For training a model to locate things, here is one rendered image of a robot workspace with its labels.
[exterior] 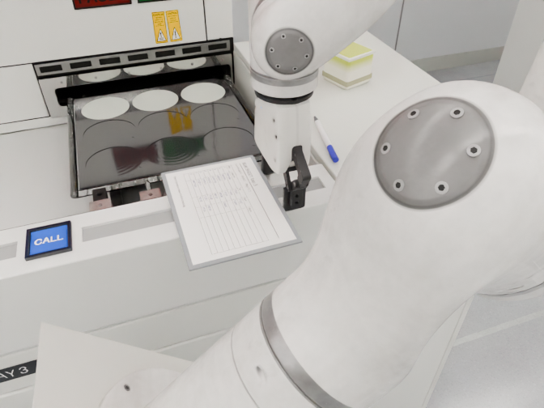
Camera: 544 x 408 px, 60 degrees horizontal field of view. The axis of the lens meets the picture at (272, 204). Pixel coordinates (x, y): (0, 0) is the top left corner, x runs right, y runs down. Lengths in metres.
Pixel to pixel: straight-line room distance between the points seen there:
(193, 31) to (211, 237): 0.66
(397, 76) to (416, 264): 0.81
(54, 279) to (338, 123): 0.52
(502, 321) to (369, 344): 1.58
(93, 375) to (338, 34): 0.40
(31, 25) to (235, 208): 0.66
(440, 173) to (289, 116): 0.34
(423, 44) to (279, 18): 3.02
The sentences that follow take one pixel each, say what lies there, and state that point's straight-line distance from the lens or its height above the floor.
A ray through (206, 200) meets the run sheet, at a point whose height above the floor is 0.97.
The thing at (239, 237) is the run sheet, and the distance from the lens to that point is 0.61.
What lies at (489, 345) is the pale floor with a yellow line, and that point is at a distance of 1.82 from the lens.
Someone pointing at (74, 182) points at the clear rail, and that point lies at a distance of 0.88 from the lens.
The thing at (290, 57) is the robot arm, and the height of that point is 1.21.
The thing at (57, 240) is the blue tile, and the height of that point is 0.96.
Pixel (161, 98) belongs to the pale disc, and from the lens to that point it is 1.10.
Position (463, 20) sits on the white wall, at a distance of 3.59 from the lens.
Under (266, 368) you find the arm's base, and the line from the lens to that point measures 0.37.
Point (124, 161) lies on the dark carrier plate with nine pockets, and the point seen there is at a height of 0.90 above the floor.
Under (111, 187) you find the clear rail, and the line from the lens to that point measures 0.85.
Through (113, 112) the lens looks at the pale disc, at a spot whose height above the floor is 0.90.
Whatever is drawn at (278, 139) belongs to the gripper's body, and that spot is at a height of 1.08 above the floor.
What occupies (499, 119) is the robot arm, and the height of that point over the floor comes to 1.27.
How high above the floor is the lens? 1.39
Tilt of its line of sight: 40 degrees down
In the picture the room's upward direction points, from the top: straight up
